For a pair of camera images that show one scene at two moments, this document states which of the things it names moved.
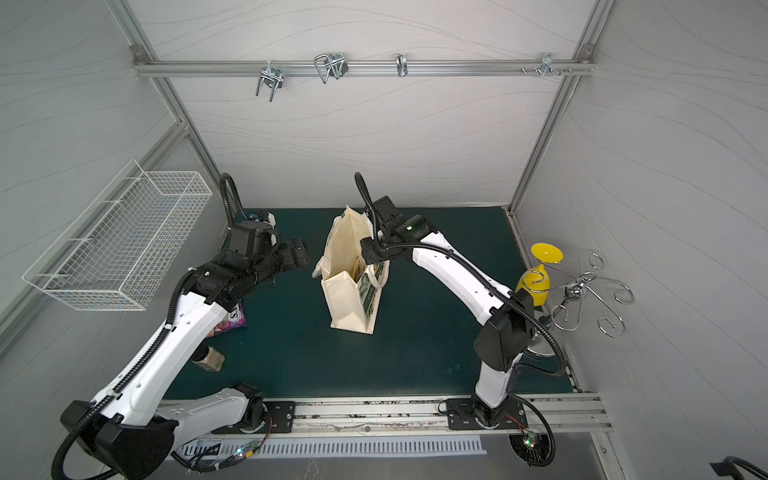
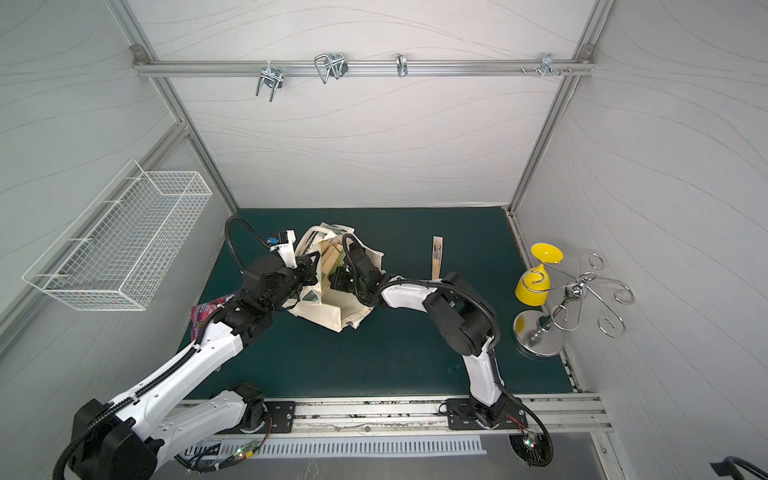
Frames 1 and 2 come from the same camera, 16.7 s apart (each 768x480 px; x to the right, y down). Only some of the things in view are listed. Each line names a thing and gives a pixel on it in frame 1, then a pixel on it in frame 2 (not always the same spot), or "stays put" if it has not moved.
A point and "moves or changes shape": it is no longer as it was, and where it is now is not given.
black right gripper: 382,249 to 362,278
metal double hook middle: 333,64 stays put
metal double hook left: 272,77 stays put
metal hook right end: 547,64 stays put
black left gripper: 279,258 to 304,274
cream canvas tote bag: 352,285 moves or changes shape
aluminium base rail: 547,414 stays put
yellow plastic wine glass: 537,278 stays put
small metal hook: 401,64 stays put
